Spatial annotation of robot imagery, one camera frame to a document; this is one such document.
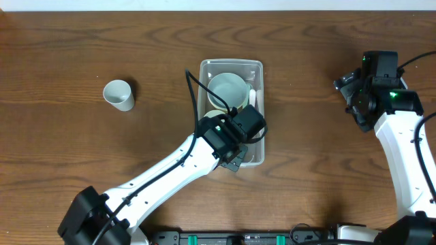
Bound pale green cup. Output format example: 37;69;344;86
204;110;225;118

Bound light blue plastic spoon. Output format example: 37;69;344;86
249;89;257;107

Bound grey bowl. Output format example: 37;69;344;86
207;73;251;102

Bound grey cup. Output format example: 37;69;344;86
103;80;135;112

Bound yellow bowl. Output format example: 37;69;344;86
208;99;249;112

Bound white plastic fork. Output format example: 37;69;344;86
256;90;264;114

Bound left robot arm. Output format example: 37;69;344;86
57;105;267;245

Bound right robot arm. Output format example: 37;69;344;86
332;50;435;244

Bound clear plastic container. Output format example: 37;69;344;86
199;59;265;167

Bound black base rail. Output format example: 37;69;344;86
149;227;337;245

